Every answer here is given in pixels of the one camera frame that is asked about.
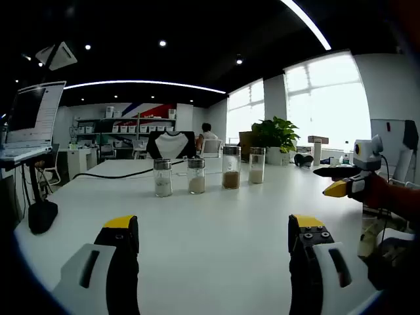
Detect metal storage shelf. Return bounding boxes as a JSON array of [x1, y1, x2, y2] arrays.
[[73, 115, 178, 150]]

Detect black power cable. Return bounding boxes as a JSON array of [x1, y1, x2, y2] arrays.
[[72, 159, 188, 180]]

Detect white office chair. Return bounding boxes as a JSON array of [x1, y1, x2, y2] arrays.
[[357, 225, 417, 260]]

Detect black headphones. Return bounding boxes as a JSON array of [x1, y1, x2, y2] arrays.
[[293, 153, 315, 169]]

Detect ceiling light strip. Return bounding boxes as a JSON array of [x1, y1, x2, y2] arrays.
[[281, 0, 333, 51], [64, 79, 228, 95]]

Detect person's right hand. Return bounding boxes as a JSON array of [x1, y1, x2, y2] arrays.
[[362, 173, 400, 215]]

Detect tall seasoning bottle brown spice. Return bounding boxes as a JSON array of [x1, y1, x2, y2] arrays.
[[222, 146, 242, 190]]

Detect ceiling air conditioner unit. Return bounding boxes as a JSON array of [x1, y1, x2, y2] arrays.
[[35, 41, 79, 72]]

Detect potted green plant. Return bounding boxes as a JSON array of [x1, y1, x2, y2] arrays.
[[251, 115, 301, 165]]

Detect person's dark shirt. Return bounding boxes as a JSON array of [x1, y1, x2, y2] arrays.
[[366, 236, 420, 292]]

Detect tall seasoning bottle white powder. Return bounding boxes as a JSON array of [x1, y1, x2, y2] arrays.
[[248, 146, 266, 185]]

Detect short glass seasoning bottle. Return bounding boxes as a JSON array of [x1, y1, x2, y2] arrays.
[[187, 157, 207, 195], [154, 158, 173, 198]]

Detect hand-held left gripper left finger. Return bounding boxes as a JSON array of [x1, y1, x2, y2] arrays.
[[52, 215, 141, 315]]

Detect row of white storage bins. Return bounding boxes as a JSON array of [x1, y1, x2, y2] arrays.
[[111, 124, 177, 134]]

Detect white mesh chair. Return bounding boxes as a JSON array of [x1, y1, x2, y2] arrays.
[[200, 138, 224, 159]]

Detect white cylinder bottle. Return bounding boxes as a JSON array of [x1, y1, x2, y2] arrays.
[[312, 138, 324, 166]]

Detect cardboard box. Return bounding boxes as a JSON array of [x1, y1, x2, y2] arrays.
[[238, 131, 263, 161]]

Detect silver open laptop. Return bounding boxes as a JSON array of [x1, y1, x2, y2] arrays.
[[0, 81, 67, 161]]

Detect black laptop stand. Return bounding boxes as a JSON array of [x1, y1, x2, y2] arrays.
[[0, 154, 50, 211]]

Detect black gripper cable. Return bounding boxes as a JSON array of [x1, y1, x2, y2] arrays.
[[379, 155, 392, 186]]

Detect black rounded object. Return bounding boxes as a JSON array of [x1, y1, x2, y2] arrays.
[[28, 199, 59, 235]]

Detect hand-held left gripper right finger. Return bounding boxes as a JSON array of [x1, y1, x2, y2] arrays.
[[287, 214, 384, 315]]

